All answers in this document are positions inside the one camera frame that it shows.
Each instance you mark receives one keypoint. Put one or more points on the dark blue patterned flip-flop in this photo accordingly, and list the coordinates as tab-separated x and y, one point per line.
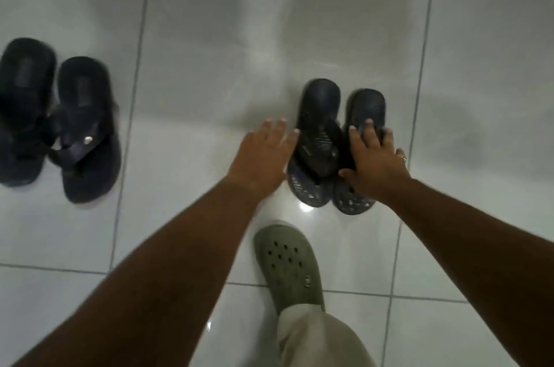
365	105
318	120

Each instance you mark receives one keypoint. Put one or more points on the person's right thumb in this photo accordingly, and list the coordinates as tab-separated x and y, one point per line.
347	173

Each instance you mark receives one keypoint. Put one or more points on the olive green clog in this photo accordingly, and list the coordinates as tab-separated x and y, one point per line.
290	265

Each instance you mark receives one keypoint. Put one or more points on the person's right forearm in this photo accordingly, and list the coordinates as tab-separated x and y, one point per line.
484	263

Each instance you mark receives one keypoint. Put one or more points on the person's left hand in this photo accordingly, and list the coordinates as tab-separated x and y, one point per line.
257	163

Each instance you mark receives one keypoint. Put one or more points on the person's left middle finger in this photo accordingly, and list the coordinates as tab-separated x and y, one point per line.
280	131

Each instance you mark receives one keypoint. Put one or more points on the beige trouser leg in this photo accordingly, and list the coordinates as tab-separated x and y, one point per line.
320	338

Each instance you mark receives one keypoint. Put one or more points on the person's right middle finger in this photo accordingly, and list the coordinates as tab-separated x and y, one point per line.
370	133

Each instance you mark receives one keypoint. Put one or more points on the person's left forearm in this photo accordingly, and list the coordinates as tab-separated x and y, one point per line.
164	276

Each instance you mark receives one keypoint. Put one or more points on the person's right hand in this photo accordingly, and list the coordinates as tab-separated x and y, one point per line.
376	167

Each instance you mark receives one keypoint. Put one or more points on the person's right little finger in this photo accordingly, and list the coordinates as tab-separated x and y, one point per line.
400	157

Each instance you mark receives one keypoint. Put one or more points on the person's left little finger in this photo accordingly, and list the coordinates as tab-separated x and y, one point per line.
250	139

